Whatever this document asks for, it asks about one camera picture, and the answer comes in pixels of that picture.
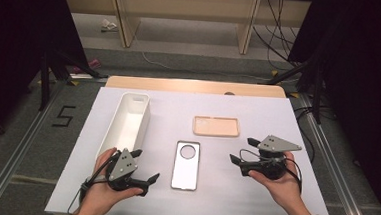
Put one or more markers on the aluminium floor rail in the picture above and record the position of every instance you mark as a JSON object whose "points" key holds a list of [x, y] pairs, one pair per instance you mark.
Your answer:
{"points": [[11, 166], [338, 176]]}

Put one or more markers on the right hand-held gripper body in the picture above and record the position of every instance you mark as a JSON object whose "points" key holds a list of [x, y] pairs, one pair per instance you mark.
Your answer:
{"points": [[276, 144]]}

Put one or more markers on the black curtain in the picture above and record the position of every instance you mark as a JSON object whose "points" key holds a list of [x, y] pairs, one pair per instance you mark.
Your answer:
{"points": [[15, 43], [363, 81]]}

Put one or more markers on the light wooden bench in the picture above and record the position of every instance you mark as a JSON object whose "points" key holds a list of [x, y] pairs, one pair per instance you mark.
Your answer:
{"points": [[184, 5]]}

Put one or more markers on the white table mat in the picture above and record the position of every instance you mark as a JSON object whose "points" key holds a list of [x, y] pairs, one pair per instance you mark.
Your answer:
{"points": [[222, 203]]}

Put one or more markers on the black metal stand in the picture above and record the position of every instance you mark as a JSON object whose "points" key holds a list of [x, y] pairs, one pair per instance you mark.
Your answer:
{"points": [[44, 85], [317, 102]]}

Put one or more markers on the silver phone case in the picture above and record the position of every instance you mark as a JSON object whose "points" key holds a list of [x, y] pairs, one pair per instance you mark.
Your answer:
{"points": [[185, 174]]}

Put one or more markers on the white plastic bin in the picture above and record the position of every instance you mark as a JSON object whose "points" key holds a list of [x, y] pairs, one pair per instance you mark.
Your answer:
{"points": [[127, 127]]}

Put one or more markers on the crumpled white paper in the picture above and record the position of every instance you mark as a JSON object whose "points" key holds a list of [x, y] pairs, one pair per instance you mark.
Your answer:
{"points": [[108, 25]]}

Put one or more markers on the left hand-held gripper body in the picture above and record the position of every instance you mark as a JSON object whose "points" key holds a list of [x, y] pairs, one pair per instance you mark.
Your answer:
{"points": [[123, 166]]}

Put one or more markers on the beige phone case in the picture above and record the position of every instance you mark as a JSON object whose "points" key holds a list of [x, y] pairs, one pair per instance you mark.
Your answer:
{"points": [[215, 126]]}

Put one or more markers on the person's right hand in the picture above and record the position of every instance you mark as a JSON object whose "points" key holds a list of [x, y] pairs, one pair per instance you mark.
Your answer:
{"points": [[287, 190]]}

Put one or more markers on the person's left hand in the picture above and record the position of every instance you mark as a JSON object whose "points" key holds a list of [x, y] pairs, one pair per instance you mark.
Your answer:
{"points": [[96, 198]]}

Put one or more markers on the pink object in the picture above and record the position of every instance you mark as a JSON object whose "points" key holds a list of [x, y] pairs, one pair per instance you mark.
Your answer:
{"points": [[94, 63]]}

